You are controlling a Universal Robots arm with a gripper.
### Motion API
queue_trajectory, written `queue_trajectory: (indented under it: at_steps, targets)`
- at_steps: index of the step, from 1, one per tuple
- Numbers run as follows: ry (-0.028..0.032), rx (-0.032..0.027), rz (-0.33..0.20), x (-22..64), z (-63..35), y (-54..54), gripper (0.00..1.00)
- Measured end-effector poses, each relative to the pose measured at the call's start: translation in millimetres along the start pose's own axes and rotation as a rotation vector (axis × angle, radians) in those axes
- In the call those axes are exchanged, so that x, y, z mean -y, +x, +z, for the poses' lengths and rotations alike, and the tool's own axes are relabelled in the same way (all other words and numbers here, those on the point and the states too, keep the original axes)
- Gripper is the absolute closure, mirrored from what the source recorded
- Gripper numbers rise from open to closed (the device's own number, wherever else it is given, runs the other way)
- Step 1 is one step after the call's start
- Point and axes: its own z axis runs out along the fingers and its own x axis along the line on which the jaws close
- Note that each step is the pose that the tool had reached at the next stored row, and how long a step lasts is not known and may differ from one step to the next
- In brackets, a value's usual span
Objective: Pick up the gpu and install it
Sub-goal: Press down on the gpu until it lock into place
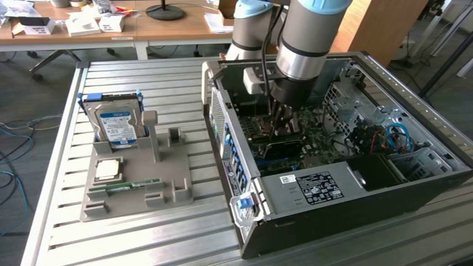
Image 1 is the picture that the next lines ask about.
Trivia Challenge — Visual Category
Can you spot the brown cardboard box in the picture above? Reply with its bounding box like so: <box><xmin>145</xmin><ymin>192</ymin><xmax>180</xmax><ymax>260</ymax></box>
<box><xmin>217</xmin><ymin>0</ymin><xmax>239</xmax><ymax>20</ymax></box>

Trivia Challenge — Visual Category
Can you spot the blue floor cable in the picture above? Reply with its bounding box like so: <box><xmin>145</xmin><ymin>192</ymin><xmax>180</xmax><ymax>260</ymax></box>
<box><xmin>0</xmin><ymin>121</ymin><xmax>35</xmax><ymax>238</ymax></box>

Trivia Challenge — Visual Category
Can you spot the chipset heatsink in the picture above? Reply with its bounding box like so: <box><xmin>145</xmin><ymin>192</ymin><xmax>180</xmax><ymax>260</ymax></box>
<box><xmin>301</xmin><ymin>157</ymin><xmax>325</xmax><ymax>169</ymax></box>

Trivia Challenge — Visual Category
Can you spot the black lamp base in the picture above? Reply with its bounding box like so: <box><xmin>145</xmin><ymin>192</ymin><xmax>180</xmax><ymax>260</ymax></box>
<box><xmin>145</xmin><ymin>0</ymin><xmax>185</xmax><ymax>22</ymax></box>

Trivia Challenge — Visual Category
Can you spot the white packaging tray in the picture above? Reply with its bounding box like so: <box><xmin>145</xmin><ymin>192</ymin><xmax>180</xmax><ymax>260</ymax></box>
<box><xmin>65</xmin><ymin>13</ymin><xmax>103</xmax><ymax>38</ymax></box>

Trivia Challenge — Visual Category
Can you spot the white table leg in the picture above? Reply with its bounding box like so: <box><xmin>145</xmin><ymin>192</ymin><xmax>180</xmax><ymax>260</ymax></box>
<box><xmin>406</xmin><ymin>0</ymin><xmax>456</xmax><ymax>59</ymax></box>

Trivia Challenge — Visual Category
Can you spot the blue expansion slot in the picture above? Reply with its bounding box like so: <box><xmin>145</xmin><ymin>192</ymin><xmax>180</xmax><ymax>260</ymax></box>
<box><xmin>256</xmin><ymin>158</ymin><xmax>292</xmax><ymax>165</ymax></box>

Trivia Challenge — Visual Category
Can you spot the blue wire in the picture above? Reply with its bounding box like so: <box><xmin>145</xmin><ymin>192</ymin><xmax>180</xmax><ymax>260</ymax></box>
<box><xmin>385</xmin><ymin>121</ymin><xmax>416</xmax><ymax>154</ymax></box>

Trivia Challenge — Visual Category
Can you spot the white paper stack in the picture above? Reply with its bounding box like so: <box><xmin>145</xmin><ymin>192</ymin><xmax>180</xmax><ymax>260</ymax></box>
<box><xmin>204</xmin><ymin>12</ymin><xmax>235</xmax><ymax>34</ymax></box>

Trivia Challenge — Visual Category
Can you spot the orange wire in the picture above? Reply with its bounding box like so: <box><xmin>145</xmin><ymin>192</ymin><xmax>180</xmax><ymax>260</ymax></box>
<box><xmin>372</xmin><ymin>130</ymin><xmax>393</xmax><ymax>152</ymax></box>

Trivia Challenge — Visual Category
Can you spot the grey parts rack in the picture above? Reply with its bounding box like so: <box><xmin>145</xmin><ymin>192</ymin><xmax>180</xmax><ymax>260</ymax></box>
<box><xmin>79</xmin><ymin>109</ymin><xmax>196</xmax><ymax>222</ymax></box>

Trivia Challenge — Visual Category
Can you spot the green motherboard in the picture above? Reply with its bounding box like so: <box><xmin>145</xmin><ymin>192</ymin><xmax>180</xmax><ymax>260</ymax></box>
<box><xmin>236</xmin><ymin>102</ymin><xmax>352</xmax><ymax>177</ymax></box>

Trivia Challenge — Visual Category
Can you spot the white printed packet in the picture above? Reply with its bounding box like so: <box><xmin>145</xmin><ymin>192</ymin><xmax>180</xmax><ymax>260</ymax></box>
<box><xmin>92</xmin><ymin>0</ymin><xmax>113</xmax><ymax>14</ymax></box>

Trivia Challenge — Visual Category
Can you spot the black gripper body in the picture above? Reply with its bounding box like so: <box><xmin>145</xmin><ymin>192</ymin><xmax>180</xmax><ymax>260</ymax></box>
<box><xmin>269</xmin><ymin>76</ymin><xmax>320</xmax><ymax>108</ymax></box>

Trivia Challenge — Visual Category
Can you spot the open PC case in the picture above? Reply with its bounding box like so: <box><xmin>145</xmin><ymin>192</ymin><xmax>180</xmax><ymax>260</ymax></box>
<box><xmin>201</xmin><ymin>50</ymin><xmax>473</xmax><ymax>260</ymax></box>

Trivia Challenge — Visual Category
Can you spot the black metal pole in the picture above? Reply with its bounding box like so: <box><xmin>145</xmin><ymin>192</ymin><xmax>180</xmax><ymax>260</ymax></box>
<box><xmin>420</xmin><ymin>5</ymin><xmax>473</xmax><ymax>98</ymax></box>

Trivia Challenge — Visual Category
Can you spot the black floor cable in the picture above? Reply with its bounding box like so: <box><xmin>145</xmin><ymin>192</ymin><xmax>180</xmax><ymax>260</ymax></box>
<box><xmin>0</xmin><ymin>132</ymin><xmax>36</xmax><ymax>207</ymax></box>

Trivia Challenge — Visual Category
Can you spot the green RAM stick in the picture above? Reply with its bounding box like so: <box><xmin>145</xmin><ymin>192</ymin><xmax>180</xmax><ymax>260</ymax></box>
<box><xmin>88</xmin><ymin>178</ymin><xmax>161</xmax><ymax>192</ymax></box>

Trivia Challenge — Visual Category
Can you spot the brown cardboard piece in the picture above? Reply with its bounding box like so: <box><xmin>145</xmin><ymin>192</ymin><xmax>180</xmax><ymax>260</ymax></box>
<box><xmin>9</xmin><ymin>18</ymin><xmax>25</xmax><ymax>38</ymax></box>

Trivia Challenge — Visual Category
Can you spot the office chair base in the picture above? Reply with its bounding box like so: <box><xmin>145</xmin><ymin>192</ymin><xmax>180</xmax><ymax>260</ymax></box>
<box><xmin>28</xmin><ymin>49</ymin><xmax>83</xmax><ymax>81</ymax></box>

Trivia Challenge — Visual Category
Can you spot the silver CPU chip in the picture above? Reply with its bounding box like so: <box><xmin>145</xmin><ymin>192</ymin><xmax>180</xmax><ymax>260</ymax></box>
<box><xmin>95</xmin><ymin>160</ymin><xmax>121</xmax><ymax>180</ymax></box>

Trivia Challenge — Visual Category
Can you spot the white floor cable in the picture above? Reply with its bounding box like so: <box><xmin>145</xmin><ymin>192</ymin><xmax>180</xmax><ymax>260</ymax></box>
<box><xmin>0</xmin><ymin>114</ymin><xmax>64</xmax><ymax>131</ymax></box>

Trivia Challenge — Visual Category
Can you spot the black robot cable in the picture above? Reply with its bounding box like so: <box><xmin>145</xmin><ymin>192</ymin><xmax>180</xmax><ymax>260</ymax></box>
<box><xmin>260</xmin><ymin>4</ymin><xmax>285</xmax><ymax>96</ymax></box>

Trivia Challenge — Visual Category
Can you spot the hard disk with blue rails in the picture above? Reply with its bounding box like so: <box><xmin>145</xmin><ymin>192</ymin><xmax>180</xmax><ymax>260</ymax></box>
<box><xmin>77</xmin><ymin>89</ymin><xmax>145</xmax><ymax>150</ymax></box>

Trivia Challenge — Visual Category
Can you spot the silver disk bay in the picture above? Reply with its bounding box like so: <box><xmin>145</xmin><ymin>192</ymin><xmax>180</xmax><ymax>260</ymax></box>
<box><xmin>387</xmin><ymin>146</ymin><xmax>456</xmax><ymax>182</ymax></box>

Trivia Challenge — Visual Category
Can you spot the white box with black opening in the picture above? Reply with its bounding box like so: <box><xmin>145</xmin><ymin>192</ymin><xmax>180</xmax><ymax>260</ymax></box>
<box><xmin>17</xmin><ymin>16</ymin><xmax>56</xmax><ymax>36</ymax></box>

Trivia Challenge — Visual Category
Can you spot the grey power supply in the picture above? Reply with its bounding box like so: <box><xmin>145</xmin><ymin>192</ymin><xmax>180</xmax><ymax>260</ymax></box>
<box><xmin>259</xmin><ymin>161</ymin><xmax>367</xmax><ymax>216</ymax></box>

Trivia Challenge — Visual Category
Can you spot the wooden office desk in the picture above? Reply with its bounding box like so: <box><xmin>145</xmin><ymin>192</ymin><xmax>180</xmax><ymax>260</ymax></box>
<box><xmin>136</xmin><ymin>0</ymin><xmax>340</xmax><ymax>60</ymax></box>
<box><xmin>0</xmin><ymin>0</ymin><xmax>148</xmax><ymax>60</ymax></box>

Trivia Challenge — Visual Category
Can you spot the black wire bundle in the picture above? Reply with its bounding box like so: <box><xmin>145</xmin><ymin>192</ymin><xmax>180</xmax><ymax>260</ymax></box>
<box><xmin>349</xmin><ymin>124</ymin><xmax>389</xmax><ymax>155</ymax></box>

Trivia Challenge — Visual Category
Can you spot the CPU socket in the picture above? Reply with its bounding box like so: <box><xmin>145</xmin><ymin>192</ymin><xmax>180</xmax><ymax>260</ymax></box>
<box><xmin>253</xmin><ymin>114</ymin><xmax>273</xmax><ymax>136</ymax></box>

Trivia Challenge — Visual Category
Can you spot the red and yellow item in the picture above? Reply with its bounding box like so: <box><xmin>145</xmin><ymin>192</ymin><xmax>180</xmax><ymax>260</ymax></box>
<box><xmin>113</xmin><ymin>4</ymin><xmax>140</xmax><ymax>18</ymax></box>

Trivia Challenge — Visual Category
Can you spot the blue case latch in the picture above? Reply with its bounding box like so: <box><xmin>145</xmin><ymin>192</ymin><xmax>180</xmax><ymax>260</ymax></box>
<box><xmin>236</xmin><ymin>195</ymin><xmax>253</xmax><ymax>210</ymax></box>

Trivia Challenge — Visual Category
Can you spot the small white labelled box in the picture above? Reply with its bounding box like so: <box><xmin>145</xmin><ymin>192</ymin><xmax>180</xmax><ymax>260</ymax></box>
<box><xmin>99</xmin><ymin>15</ymin><xmax>125</xmax><ymax>33</ymax></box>

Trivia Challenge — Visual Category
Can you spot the black graphics card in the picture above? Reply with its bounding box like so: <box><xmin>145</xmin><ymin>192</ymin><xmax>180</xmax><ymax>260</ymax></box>
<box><xmin>259</xmin><ymin>140</ymin><xmax>307</xmax><ymax>161</ymax></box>

